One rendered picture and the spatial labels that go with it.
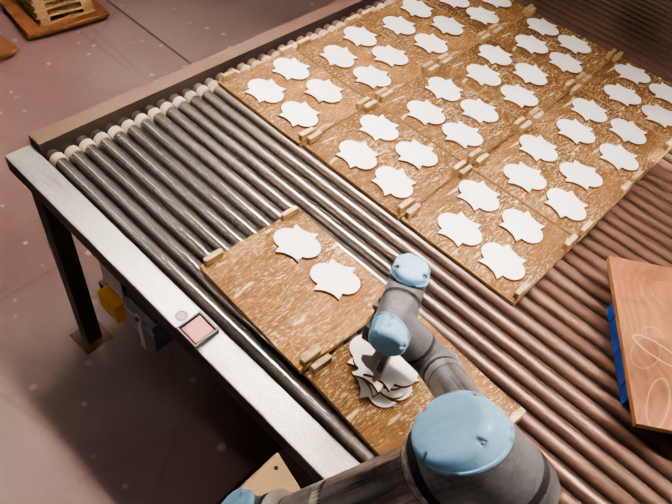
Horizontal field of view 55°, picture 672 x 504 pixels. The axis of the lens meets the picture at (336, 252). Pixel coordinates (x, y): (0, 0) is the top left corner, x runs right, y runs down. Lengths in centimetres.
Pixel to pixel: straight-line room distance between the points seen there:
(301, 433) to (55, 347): 149
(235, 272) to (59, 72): 256
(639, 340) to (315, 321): 80
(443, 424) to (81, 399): 196
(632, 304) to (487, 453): 106
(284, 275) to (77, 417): 118
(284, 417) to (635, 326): 90
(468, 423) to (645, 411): 86
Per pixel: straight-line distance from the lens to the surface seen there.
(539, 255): 196
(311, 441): 151
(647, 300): 186
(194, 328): 163
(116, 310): 199
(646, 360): 174
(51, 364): 275
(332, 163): 204
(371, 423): 152
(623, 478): 170
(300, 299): 168
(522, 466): 88
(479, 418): 84
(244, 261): 175
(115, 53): 419
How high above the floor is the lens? 230
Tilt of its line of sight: 50 degrees down
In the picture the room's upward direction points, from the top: 10 degrees clockwise
